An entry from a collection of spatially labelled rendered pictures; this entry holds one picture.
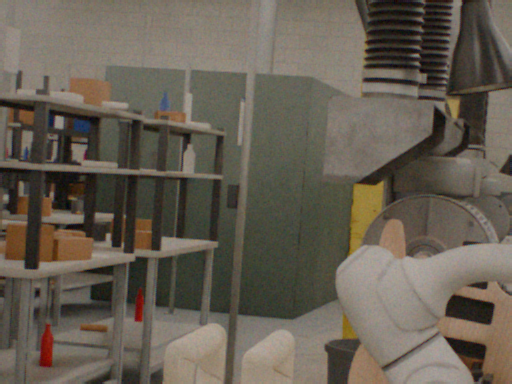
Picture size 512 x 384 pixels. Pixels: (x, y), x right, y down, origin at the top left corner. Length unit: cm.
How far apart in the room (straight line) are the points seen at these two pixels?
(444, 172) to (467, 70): 30
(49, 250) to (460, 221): 391
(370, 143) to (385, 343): 40
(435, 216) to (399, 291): 56
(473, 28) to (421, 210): 37
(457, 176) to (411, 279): 62
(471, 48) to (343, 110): 25
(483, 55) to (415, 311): 54
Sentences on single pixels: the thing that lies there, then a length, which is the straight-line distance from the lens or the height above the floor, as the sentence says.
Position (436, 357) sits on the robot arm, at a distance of 180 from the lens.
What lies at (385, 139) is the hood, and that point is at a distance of 205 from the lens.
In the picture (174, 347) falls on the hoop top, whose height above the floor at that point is 121.
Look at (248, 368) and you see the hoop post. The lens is 129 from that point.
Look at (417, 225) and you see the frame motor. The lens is 233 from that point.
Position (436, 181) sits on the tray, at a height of 140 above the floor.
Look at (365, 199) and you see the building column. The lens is 956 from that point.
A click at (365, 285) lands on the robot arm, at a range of 179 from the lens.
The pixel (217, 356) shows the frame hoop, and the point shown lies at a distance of 147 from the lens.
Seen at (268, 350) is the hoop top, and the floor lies 121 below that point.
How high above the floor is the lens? 139
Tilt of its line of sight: 3 degrees down
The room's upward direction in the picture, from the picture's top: 4 degrees clockwise
